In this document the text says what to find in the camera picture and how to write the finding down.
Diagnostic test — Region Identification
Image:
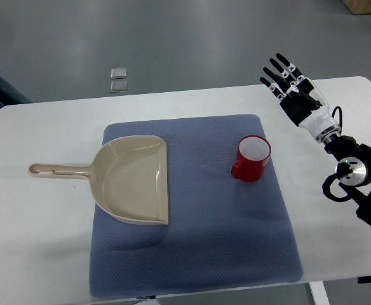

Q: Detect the upper metal floor plate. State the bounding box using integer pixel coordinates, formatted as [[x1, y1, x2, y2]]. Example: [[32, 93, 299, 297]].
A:
[[110, 67, 127, 79]]

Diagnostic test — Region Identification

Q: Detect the beige plastic dustpan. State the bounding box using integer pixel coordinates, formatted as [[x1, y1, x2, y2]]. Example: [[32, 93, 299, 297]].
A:
[[28, 135, 170, 225]]

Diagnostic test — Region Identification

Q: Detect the red cup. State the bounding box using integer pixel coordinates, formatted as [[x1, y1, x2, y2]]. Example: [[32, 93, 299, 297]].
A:
[[231, 135, 271, 182]]

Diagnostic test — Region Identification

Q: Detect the lower metal floor plate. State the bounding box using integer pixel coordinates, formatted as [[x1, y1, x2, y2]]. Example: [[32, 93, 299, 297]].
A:
[[110, 80, 128, 93]]

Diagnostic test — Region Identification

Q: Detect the metal floor plate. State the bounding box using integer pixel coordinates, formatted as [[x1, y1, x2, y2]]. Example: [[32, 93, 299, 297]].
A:
[[110, 67, 127, 79], [110, 80, 128, 93]]

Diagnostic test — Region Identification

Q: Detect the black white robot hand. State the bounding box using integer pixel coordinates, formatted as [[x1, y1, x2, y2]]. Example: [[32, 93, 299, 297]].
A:
[[260, 53, 342, 144]]

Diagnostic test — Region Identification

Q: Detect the wooden box corner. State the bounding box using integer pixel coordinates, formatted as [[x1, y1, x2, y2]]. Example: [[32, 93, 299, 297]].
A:
[[342, 0, 371, 15]]

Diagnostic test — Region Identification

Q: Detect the white table leg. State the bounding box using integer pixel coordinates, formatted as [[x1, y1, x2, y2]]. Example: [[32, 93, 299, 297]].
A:
[[309, 281, 330, 305]]

